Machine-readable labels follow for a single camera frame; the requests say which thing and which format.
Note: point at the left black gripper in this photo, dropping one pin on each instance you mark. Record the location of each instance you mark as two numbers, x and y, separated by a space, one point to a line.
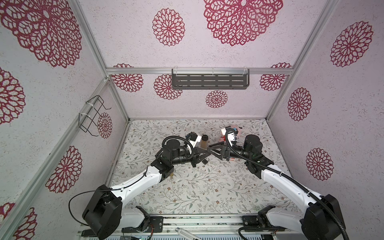
196 158

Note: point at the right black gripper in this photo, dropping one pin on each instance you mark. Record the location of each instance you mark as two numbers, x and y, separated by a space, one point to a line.
225 151

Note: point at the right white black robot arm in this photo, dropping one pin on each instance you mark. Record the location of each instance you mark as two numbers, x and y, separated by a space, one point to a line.
320 218

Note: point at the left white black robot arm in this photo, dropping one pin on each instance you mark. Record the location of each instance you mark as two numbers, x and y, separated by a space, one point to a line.
106 213

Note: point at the spice jar with black lid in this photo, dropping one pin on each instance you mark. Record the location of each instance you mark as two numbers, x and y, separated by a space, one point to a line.
204 141

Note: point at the pink plush toy red dress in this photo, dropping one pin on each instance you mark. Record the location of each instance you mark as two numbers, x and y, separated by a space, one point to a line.
236 128

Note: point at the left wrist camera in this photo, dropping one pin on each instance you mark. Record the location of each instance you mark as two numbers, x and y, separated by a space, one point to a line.
193 138

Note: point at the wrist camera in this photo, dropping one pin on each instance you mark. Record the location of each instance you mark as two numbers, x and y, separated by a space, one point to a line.
231 136
193 138

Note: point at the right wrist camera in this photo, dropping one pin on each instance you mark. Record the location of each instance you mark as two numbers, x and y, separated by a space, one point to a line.
231 136

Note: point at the grey metal wall shelf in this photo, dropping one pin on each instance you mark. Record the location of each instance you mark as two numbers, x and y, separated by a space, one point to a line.
209 81

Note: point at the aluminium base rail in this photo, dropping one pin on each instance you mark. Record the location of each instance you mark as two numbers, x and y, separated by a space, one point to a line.
207 227

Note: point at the black wire wall basket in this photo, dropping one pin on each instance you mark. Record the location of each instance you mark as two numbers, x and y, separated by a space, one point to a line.
96 121

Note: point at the black device on rail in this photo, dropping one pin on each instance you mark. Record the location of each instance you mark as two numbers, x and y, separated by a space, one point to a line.
88 233

